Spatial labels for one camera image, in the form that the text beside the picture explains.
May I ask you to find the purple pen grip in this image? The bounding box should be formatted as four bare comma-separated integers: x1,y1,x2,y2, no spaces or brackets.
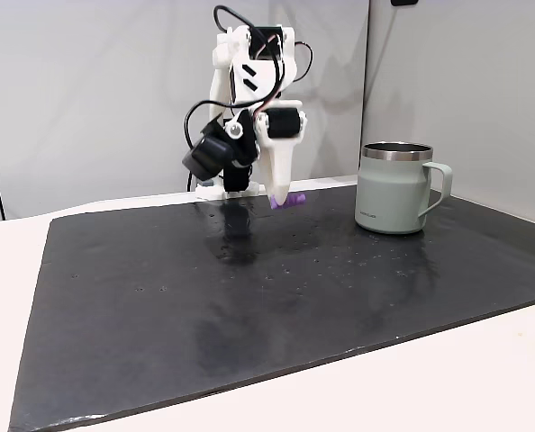
269,192,307,212

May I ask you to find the black camera box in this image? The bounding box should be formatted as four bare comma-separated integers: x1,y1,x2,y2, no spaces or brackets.
181,120,233,182

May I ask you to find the sage green steel mug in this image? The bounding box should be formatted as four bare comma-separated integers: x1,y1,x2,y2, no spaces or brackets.
354,141,454,236

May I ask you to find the thin black motor wire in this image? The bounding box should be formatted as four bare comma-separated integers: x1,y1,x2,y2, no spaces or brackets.
292,40,315,86

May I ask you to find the black table mat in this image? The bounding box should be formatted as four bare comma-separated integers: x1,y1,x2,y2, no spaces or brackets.
6,182,535,432

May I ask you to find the black camera cable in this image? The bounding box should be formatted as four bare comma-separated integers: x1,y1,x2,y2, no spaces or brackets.
183,4,256,150

